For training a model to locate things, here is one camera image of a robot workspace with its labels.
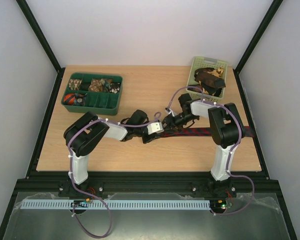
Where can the rolled tie teal brown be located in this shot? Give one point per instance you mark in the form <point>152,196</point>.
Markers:
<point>106,84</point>

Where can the rolled tie grey patterned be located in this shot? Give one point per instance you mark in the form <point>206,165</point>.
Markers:
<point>80,99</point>

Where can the rolled tie orange brown pattern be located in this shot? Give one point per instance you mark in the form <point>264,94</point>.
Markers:
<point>96,85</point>

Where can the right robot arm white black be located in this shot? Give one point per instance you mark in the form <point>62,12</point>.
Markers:
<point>226,130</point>

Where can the rolled tie red orange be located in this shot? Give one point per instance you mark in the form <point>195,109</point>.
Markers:
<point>69,99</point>

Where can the red navy striped tie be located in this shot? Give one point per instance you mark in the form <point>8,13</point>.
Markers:
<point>200,132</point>

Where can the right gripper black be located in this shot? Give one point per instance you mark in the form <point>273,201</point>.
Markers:
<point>170,121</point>

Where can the light blue cable duct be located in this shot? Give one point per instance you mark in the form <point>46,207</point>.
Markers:
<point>66,204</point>

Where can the green compartment tray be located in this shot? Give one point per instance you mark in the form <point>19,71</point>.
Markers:
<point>100,103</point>

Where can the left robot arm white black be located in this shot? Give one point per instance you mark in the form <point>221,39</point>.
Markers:
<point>82,137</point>

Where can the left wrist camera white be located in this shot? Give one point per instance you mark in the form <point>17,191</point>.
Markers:
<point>155,128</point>

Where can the pile of brown ties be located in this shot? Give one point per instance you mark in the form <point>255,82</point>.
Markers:
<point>209,80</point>

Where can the rolled tie brown white pattern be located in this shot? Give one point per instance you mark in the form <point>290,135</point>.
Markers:
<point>74,84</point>

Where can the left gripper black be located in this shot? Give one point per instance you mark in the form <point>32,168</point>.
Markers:
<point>145,140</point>

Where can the light green plastic basket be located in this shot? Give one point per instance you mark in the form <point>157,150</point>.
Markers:
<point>201,62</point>

